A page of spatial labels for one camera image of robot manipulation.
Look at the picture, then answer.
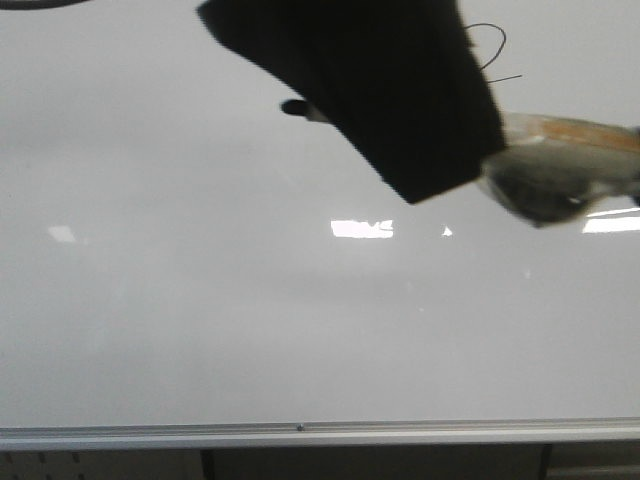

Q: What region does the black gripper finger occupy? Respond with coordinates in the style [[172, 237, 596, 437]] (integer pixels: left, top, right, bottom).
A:
[[197, 1, 506, 204]]

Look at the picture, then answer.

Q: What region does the taped black whiteboard marker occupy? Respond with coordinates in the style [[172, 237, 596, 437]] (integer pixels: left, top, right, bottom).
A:
[[281, 97, 639, 227]]

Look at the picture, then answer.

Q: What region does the white whiteboard with aluminium frame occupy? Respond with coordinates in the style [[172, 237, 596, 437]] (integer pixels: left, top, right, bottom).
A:
[[1, 1, 639, 451]]

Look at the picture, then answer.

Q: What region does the black cable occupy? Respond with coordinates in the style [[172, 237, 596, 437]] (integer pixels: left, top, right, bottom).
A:
[[0, 0, 96, 10]]

